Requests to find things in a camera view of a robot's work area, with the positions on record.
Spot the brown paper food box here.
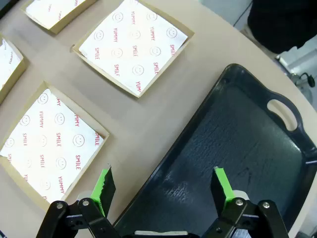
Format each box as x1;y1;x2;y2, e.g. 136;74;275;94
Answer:
71;0;196;99
20;0;98;35
0;33;28;105
0;80;110;213

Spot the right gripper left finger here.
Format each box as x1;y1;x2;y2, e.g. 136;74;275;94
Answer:
36;163;122;238

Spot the black plastic tray with handles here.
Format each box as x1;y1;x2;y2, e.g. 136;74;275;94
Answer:
112;63;317;238

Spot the black caster foot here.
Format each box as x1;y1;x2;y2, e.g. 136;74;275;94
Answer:
298;72;316;88

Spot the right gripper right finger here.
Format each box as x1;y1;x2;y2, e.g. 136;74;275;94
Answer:
202;166;290;238

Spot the person in black cardigan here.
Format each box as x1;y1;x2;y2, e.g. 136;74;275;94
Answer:
247;0;317;55

